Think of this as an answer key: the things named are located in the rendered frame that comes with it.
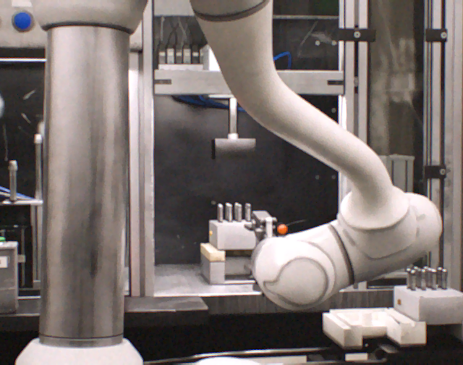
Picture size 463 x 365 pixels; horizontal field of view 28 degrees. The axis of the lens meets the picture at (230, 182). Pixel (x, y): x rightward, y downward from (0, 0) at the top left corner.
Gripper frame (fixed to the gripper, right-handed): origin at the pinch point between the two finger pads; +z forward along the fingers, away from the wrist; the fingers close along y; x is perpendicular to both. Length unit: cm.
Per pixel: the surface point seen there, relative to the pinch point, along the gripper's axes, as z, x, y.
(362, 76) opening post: 4.3, -22.1, 32.3
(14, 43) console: 3, 44, 38
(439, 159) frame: 4.7, -37.9, 16.1
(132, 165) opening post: 4.3, 22.3, 15.4
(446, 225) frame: 4.4, -39.5, 3.1
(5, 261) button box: -9.3, 44.6, -0.4
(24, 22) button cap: 2, 42, 41
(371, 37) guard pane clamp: 4.0, -23.7, 39.8
